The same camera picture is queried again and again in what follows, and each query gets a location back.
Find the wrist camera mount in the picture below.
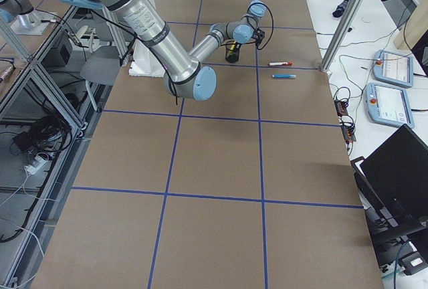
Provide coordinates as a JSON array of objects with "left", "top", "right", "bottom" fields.
[{"left": 251, "top": 28, "right": 265, "bottom": 46}]

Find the black mesh pen cup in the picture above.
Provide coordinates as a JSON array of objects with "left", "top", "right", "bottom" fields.
[{"left": 225, "top": 42, "right": 241, "bottom": 64}]

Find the near teach pendant tablet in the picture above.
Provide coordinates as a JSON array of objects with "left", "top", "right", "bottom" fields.
[{"left": 365, "top": 82, "right": 415, "bottom": 128}]

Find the brown paper table cover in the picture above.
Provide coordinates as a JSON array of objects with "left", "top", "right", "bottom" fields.
[{"left": 32, "top": 0, "right": 383, "bottom": 288}]

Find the red marker pen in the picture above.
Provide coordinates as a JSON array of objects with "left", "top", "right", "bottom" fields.
[{"left": 267, "top": 62, "right": 293, "bottom": 67}]

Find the aluminium frame post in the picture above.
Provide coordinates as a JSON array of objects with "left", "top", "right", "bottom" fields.
[{"left": 319, "top": 0, "right": 363, "bottom": 73}]

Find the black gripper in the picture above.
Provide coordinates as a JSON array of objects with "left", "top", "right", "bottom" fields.
[{"left": 229, "top": 40, "right": 241, "bottom": 50}]

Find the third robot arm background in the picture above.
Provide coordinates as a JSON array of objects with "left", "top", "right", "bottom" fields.
[{"left": 1, "top": 0, "right": 49, "bottom": 35}]

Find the far teach pendant tablet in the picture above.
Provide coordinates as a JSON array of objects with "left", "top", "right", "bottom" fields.
[{"left": 372, "top": 50, "right": 414, "bottom": 88}]

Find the blue marker pen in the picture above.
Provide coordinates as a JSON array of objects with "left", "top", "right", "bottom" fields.
[{"left": 272, "top": 74, "right": 297, "bottom": 80}]

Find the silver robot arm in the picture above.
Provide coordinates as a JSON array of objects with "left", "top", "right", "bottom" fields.
[{"left": 60, "top": 0, "right": 267, "bottom": 100}]

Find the teach pendant tablet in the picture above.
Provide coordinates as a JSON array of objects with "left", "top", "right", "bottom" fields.
[
  {"left": 372, "top": 50, "right": 414, "bottom": 88},
  {"left": 365, "top": 82, "right": 415, "bottom": 128}
]

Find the folded blue umbrella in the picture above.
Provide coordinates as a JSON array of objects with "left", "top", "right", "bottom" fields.
[{"left": 332, "top": 0, "right": 350, "bottom": 18}]

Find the black laptop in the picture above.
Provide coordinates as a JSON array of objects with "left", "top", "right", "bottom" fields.
[{"left": 351, "top": 124, "right": 427, "bottom": 252}]

